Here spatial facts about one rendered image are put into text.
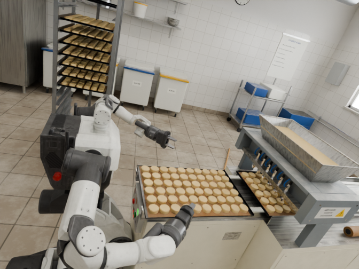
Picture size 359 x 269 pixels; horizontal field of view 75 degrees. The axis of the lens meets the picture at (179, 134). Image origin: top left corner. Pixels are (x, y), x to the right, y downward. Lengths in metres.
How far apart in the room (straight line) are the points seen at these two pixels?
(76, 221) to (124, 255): 0.17
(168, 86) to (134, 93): 0.62
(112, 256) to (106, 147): 0.41
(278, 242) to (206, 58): 4.13
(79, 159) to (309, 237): 1.18
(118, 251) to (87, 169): 0.27
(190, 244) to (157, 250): 0.64
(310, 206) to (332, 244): 0.46
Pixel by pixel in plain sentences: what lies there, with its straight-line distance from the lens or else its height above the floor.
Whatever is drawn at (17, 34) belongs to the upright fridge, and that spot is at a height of 0.92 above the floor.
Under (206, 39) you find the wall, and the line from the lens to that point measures 5.00.
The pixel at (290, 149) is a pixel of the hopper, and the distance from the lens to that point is 1.43.
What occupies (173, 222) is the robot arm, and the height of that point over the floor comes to 1.07.
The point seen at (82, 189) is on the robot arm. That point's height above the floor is 1.20.
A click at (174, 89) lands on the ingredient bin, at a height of 0.56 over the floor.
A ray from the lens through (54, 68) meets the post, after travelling 2.29.
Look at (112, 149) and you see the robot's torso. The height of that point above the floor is 1.21.
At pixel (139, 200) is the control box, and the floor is 0.84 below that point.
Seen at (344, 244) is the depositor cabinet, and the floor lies 0.84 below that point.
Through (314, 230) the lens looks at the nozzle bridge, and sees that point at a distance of 1.45.
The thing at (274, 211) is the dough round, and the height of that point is 0.92.
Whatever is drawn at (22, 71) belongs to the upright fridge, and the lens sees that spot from 4.45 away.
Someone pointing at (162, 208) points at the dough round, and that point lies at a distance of 1.18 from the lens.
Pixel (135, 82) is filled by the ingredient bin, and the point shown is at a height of 0.53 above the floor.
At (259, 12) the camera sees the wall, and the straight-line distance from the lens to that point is 5.30.
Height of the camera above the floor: 1.74
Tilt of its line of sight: 26 degrees down
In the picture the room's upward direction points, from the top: 16 degrees clockwise
